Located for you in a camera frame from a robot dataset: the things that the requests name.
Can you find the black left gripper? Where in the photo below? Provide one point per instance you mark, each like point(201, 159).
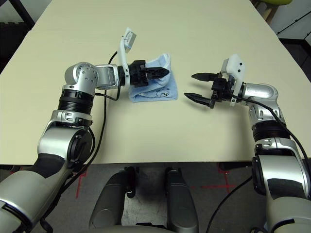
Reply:
point(138, 74)

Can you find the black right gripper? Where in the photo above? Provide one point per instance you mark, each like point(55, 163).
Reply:
point(222, 89)

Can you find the light blue towel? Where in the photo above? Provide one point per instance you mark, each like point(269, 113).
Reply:
point(167, 89)

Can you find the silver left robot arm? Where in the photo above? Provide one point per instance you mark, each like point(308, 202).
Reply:
point(82, 75)

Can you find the black low cabinet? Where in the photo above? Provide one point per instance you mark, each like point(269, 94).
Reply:
point(298, 55)

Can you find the grey robot right leg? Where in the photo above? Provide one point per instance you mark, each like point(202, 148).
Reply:
point(181, 201)

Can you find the grey robot leg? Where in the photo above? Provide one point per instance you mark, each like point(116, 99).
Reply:
point(107, 201)
point(181, 201)

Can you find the green stool with wooden legs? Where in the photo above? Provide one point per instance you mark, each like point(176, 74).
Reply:
point(279, 2)

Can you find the grey robot left leg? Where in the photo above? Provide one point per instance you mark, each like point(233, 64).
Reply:
point(107, 201)

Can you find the black framed side table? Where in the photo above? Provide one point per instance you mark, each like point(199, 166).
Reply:
point(24, 12)

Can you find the black foam floor mat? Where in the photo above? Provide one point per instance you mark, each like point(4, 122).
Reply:
point(9, 43)

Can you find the beige robot torso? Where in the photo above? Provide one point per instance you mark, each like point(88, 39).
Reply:
point(126, 230)

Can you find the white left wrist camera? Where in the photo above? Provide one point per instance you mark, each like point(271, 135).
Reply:
point(128, 38)

